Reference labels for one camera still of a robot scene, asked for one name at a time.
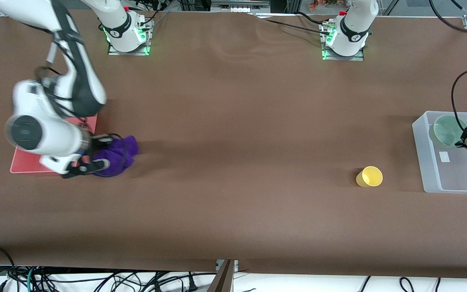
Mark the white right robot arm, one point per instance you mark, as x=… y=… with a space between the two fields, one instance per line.
x=43 y=134

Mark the white label sticker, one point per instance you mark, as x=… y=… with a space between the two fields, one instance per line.
x=444 y=156

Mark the pink plastic bin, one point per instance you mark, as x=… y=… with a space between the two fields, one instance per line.
x=26 y=162

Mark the translucent white plastic bin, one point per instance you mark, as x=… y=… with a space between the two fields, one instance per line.
x=452 y=178

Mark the pale green bowl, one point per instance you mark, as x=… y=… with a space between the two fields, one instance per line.
x=446 y=129

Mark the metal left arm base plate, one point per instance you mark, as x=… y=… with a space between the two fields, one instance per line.
x=359 y=58

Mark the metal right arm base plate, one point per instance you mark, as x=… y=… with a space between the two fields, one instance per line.
x=144 y=50

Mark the purple cloth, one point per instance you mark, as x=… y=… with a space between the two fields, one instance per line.
x=116 y=162

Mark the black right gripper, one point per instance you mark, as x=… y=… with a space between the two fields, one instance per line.
x=99 y=144

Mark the grey background frame rail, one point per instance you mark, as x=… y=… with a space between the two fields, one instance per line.
x=239 y=6

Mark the yellow plastic cup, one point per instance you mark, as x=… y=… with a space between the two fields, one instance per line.
x=370 y=177

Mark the brown table cover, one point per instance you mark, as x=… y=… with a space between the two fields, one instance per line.
x=237 y=162

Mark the aluminium frame profile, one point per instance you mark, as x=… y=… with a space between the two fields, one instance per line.
x=222 y=280

